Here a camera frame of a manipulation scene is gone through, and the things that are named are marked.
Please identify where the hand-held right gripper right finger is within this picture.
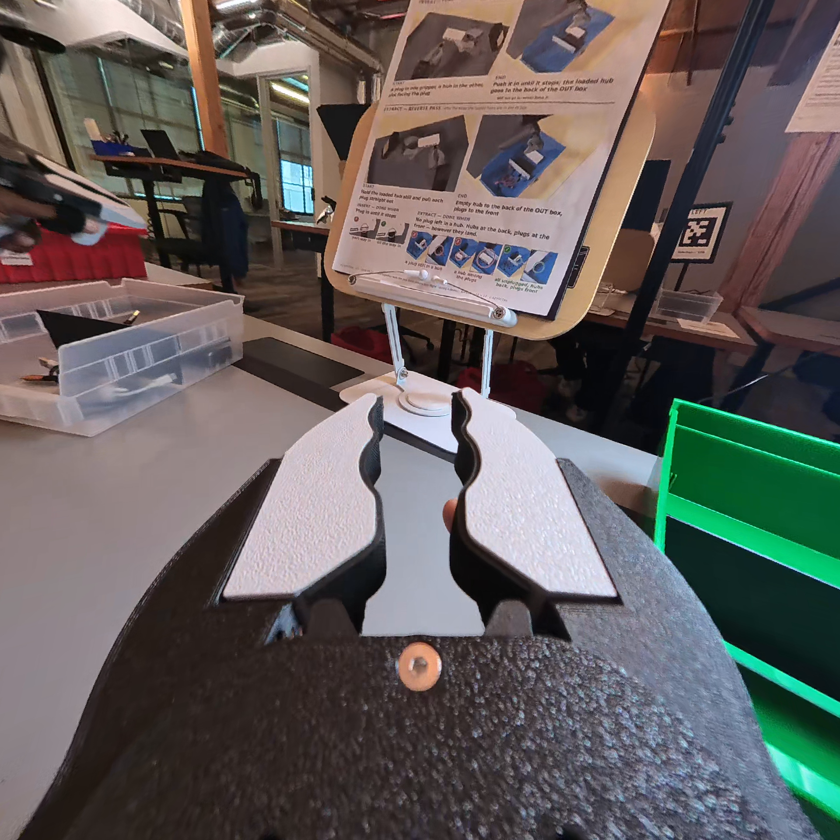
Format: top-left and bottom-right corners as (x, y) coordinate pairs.
(449, 387), (622, 639)

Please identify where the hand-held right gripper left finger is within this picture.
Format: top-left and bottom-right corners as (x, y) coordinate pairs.
(222, 395), (389, 636)

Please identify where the clear plastic tray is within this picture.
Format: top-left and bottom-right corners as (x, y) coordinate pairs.
(0, 278), (245, 438)

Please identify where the person's left hand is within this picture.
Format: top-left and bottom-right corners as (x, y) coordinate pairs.
(0, 193), (40, 253)

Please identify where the red plastic bin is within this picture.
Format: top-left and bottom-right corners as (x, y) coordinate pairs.
(0, 223), (147, 284)
(331, 326), (395, 363)
(458, 360), (547, 413)

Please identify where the wooden top standing desk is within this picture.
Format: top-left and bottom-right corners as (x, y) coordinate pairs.
(91, 152), (263, 290)

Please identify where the black laptop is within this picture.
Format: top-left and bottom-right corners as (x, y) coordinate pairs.
(140, 129), (183, 162)

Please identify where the black triangular divider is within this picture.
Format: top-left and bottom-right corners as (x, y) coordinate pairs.
(36, 308), (129, 349)

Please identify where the blue hanging jacket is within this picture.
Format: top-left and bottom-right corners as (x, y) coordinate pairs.
(202, 177), (250, 293)

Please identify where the wooden top side table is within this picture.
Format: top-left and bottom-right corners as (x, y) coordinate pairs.
(271, 220), (332, 329)

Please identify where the green plastic bin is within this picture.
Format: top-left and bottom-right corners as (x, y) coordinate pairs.
(653, 397), (840, 821)

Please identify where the black fabric panel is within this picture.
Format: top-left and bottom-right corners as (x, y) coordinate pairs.
(317, 101), (370, 160)

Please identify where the small clear container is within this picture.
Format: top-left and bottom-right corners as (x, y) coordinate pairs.
(656, 289), (724, 324)

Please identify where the printed instruction sheet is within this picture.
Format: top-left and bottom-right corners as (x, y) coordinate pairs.
(331, 0), (673, 322)

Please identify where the black white tag sign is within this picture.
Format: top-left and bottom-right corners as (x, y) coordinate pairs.
(669, 202), (733, 265)

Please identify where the instruction sheet on wooden stand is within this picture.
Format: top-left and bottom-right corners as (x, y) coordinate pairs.
(323, 98), (658, 455)

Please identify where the black metal pole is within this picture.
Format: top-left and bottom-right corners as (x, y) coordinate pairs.
(607, 0), (778, 401)

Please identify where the wooden post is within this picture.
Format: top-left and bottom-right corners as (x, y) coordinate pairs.
(718, 131), (840, 309)
(178, 0), (231, 158)

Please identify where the white cable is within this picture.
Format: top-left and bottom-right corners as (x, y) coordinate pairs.
(98, 373), (181, 398)

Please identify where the white wall notice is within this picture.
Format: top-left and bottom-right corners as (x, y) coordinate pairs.
(784, 0), (840, 133)

